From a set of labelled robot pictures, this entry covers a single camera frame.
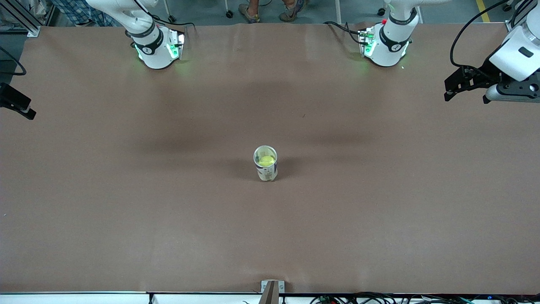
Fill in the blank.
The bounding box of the blue white tennis ball can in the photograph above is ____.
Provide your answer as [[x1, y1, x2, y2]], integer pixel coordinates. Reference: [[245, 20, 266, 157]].
[[253, 145, 279, 182]]

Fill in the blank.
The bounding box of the blue plaid cloth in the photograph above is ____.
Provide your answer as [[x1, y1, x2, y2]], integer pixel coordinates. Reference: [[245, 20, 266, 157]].
[[51, 0, 119, 27]]

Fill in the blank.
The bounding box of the white stand leg with caster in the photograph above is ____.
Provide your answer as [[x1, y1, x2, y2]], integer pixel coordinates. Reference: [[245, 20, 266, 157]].
[[162, 0, 177, 23]]

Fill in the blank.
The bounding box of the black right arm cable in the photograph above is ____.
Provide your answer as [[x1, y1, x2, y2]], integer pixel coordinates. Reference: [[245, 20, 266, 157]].
[[0, 46, 27, 76]]

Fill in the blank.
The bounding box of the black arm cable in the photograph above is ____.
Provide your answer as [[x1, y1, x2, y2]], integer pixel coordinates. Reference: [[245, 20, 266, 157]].
[[0, 46, 27, 76], [449, 0, 509, 81]]

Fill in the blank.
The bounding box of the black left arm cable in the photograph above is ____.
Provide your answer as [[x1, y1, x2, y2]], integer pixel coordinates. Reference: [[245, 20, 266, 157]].
[[449, 0, 509, 81]]

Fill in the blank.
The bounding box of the aluminium frame profile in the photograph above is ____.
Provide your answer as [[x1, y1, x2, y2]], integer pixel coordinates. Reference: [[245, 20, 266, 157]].
[[504, 0, 528, 33], [0, 0, 41, 38]]

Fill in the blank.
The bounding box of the black left base cable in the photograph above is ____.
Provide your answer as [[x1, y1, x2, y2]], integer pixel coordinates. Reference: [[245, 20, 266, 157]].
[[323, 20, 367, 46]]

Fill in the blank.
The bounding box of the black base cable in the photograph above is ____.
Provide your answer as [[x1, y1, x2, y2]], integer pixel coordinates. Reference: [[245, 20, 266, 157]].
[[323, 20, 367, 46], [150, 13, 197, 32]]

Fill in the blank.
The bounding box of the black right base cable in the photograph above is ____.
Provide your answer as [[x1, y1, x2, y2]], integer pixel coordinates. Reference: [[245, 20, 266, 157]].
[[150, 13, 197, 32]]

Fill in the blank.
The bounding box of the white table edge rail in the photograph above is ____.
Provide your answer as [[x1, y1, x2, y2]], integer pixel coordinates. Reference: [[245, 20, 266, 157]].
[[0, 293, 540, 304]]

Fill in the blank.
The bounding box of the black cable bundle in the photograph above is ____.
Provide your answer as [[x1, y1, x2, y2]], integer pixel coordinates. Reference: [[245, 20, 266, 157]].
[[310, 292, 540, 304]]

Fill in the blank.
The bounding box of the grey metal mount bracket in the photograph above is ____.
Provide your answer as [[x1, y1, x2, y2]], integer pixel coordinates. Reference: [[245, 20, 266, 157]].
[[261, 280, 285, 304]]

